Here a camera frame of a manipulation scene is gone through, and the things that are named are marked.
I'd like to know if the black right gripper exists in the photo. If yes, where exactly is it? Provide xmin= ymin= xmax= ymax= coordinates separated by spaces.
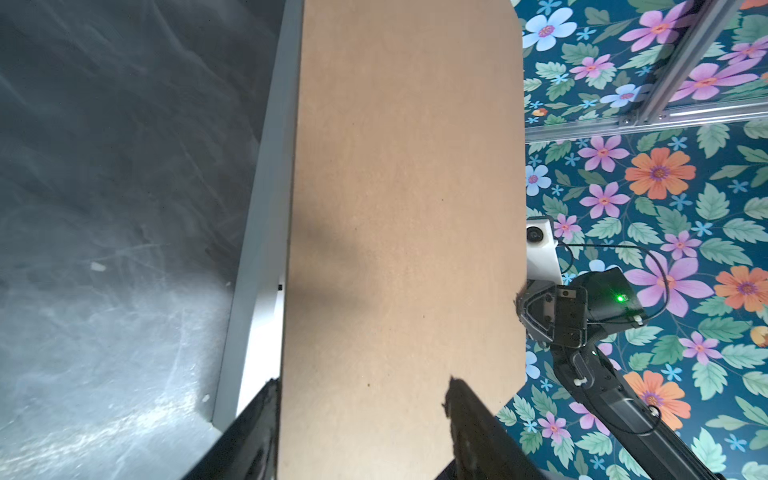
xmin=515 ymin=268 xmax=648 ymax=348

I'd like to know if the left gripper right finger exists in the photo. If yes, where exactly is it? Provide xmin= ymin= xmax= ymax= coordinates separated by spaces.
xmin=442 ymin=378 xmax=544 ymax=480

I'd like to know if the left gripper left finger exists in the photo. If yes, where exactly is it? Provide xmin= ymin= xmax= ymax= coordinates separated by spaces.
xmin=183 ymin=379 xmax=280 ymax=480

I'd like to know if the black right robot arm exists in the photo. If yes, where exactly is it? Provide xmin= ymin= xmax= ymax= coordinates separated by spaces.
xmin=516 ymin=268 xmax=717 ymax=479

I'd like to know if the white picture frame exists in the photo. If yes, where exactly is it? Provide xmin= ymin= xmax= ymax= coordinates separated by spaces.
xmin=212 ymin=1 xmax=304 ymax=431

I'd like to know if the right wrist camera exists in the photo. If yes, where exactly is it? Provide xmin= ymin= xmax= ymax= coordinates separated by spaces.
xmin=526 ymin=216 xmax=563 ymax=285

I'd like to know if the brown frame backing board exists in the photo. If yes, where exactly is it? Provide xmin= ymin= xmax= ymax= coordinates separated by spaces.
xmin=277 ymin=1 xmax=526 ymax=479

